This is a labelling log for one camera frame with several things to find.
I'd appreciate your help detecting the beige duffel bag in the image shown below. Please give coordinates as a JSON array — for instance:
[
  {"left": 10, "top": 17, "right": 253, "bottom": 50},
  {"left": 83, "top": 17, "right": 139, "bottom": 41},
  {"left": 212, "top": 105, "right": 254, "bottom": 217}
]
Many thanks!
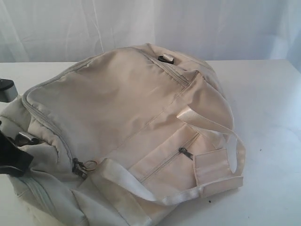
[{"left": 0, "top": 44, "right": 246, "bottom": 226}]

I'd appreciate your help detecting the white sheer curtain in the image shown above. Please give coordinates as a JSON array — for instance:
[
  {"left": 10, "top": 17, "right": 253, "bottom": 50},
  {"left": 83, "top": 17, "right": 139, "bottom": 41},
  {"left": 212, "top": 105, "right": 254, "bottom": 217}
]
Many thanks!
[{"left": 0, "top": 0, "right": 301, "bottom": 63}]

